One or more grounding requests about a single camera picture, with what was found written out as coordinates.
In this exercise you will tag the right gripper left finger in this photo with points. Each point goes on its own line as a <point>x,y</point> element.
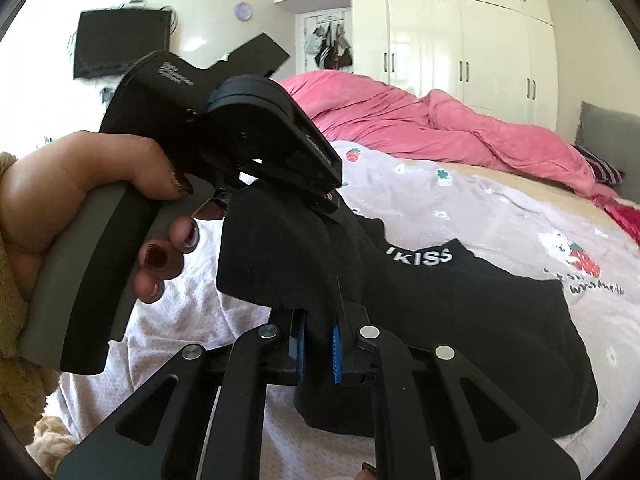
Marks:
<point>201,415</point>

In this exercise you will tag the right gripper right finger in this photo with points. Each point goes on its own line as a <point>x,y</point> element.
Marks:
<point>436,415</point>

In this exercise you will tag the black long-sleeve sweater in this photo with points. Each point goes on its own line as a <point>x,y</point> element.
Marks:
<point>277,253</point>

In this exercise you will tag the right hand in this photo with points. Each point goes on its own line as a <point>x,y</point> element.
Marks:
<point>367,472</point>

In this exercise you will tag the left hand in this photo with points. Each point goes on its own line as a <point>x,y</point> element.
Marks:
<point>42,192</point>

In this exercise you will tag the hanging bags on door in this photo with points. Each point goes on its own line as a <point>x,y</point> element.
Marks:
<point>328,48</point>

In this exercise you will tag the pink duvet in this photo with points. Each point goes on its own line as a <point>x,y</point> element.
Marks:
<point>381,117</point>

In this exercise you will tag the strawberry bear print bedsheet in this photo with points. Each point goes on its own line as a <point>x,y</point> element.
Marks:
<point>524,227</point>

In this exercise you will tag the white wardrobe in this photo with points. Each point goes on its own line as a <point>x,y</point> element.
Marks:
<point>496,56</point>

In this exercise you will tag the red pillow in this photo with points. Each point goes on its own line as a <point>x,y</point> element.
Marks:
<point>626,217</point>

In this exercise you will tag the striped pillow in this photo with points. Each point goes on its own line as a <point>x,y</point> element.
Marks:
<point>604,172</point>

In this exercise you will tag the grey padded headboard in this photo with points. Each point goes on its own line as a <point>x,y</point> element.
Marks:
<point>614,136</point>

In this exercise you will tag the purple wall clock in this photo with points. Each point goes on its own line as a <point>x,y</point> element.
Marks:
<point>243,11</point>

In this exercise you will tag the black wall television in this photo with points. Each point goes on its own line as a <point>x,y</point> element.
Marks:
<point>108,42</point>

